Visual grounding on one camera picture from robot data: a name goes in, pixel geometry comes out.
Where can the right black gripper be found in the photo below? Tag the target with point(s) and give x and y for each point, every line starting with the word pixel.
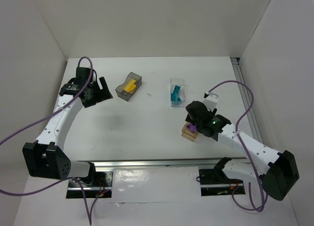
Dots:
pixel 194 118

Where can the yellow 2x4 lego brick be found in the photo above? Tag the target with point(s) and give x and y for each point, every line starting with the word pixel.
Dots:
pixel 132 84

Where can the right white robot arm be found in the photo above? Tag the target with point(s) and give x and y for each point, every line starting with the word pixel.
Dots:
pixel 276 171

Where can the dark grey transparent container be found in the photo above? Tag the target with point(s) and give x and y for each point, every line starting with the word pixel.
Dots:
pixel 131 84

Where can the purple sloped lego brick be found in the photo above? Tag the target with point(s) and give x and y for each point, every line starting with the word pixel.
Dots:
pixel 192 128

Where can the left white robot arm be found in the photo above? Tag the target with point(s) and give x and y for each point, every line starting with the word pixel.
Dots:
pixel 45 157

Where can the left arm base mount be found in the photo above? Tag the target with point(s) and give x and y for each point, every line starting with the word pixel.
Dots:
pixel 100 186

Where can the aluminium rail frame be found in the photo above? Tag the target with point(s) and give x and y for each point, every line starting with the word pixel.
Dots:
pixel 250 108

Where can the orange transparent container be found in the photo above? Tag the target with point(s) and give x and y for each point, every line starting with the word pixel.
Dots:
pixel 187 134

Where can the long yellow lego plate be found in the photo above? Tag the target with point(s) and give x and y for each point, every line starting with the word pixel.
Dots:
pixel 128 86

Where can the teal 2x4 lego brick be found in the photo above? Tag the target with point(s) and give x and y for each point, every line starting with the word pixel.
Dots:
pixel 175 92

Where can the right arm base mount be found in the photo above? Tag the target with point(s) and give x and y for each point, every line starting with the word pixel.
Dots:
pixel 214 182

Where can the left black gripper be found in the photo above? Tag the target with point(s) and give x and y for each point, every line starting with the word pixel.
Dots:
pixel 97 94

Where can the clear transparent container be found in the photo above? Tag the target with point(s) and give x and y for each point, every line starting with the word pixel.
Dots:
pixel 180 82

